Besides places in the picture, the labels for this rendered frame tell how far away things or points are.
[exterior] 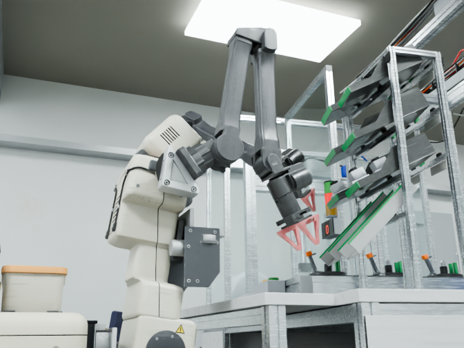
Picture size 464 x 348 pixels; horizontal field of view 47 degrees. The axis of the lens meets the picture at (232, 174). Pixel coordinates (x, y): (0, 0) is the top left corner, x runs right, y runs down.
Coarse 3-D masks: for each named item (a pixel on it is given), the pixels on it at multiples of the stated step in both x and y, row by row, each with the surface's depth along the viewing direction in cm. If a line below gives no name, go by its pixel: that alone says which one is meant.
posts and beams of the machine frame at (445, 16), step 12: (456, 0) 218; (444, 12) 226; (456, 12) 222; (432, 24) 235; (444, 24) 230; (420, 36) 242; (432, 36) 239; (420, 48) 249; (432, 96) 306; (456, 96) 294; (444, 144) 310; (456, 156) 304; (348, 168) 308; (348, 180) 307
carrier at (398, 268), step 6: (390, 264) 207; (396, 264) 210; (390, 270) 206; (396, 270) 209; (402, 270) 206; (378, 276) 193; (384, 276) 193; (390, 276) 194; (396, 276) 194; (402, 276) 195; (426, 276) 197
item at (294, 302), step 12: (228, 300) 148; (240, 300) 140; (252, 300) 133; (264, 300) 126; (276, 300) 127; (288, 300) 128; (300, 300) 130; (312, 300) 131; (324, 300) 132; (192, 312) 177; (204, 312) 165; (216, 312) 156; (228, 312) 156; (288, 312) 161
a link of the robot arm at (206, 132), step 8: (192, 112) 206; (192, 120) 203; (200, 120) 204; (200, 128) 202; (208, 128) 202; (200, 136) 203; (208, 136) 200; (248, 144) 191; (248, 152) 187; (248, 160) 189
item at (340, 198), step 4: (384, 156) 180; (368, 164) 179; (368, 168) 179; (368, 172) 178; (372, 172) 178; (348, 188) 176; (340, 192) 175; (344, 192) 176; (364, 192) 186; (336, 196) 175; (340, 196) 175; (344, 196) 175; (356, 196) 187; (332, 200) 180; (336, 200) 177; (340, 200) 176; (344, 200) 181; (348, 200) 187; (328, 204) 186; (332, 204) 182; (336, 204) 182; (340, 204) 188; (332, 208) 186
